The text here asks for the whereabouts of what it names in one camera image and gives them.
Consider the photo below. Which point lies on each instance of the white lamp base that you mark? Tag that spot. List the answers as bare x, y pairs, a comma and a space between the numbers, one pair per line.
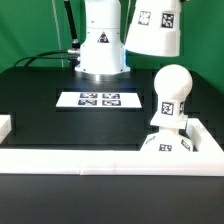
168, 139

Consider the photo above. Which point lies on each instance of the white lamp bulb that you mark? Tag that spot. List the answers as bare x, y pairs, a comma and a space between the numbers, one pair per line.
172, 83

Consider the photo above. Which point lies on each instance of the white lamp shade cone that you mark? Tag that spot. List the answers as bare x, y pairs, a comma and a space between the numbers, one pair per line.
155, 28

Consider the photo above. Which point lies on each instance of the white marker plate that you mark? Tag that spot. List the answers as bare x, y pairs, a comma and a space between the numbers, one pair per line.
98, 100

